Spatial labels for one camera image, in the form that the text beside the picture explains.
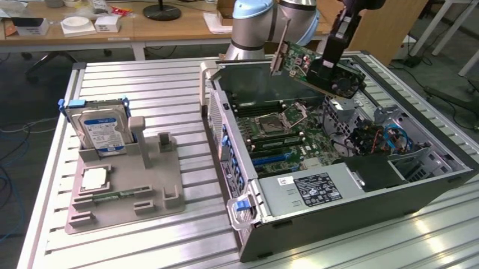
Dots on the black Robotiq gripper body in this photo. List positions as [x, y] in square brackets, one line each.
[364, 5]

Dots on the green graphics card with fan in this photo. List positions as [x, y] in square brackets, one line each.
[295, 56]

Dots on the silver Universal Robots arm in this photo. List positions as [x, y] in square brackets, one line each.
[261, 28]

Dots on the wooden cabinet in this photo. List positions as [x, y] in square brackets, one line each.
[392, 36]

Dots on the black power adapter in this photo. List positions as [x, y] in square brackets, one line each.
[413, 61]

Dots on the perforated metal disk bay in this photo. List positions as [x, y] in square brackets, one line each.
[337, 112]

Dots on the metal socket cover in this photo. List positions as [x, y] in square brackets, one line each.
[297, 110]

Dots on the white paper stack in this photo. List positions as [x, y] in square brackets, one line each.
[216, 25]

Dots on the black chair base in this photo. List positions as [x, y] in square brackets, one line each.
[448, 96]
[41, 63]

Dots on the green motherboard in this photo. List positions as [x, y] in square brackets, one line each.
[313, 134]

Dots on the CPU socket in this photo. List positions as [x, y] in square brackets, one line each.
[269, 124]

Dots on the installed RAM stick with label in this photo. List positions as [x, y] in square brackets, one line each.
[276, 141]

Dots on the blue expansion slot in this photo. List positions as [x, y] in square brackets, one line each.
[272, 159]

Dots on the black round lamp base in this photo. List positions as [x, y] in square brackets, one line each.
[163, 12]

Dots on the silver sheet metal disk bay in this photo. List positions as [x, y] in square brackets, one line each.
[429, 162]

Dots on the wooden desk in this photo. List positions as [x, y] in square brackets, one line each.
[149, 30]

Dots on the grey power supply unit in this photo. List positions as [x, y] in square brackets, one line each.
[321, 193]

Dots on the red packet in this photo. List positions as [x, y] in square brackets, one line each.
[121, 11]

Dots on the small white cardboard box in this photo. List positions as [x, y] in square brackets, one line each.
[108, 25]

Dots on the blue case release latch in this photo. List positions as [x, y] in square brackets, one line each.
[240, 204]

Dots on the open black PC case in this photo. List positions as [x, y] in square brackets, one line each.
[373, 224]

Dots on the hard disk in blue caddy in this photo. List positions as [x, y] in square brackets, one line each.
[100, 131]

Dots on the grey printed parts rack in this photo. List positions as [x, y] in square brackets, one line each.
[126, 173]

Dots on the grey cup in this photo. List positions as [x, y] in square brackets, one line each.
[54, 3]

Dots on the green RAM stick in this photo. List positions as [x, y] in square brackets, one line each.
[112, 194]

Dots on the white box with black top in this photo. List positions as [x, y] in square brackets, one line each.
[29, 29]

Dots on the silver CPU chip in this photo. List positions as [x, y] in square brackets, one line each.
[93, 179]

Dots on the white table frame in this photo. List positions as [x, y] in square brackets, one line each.
[429, 33]

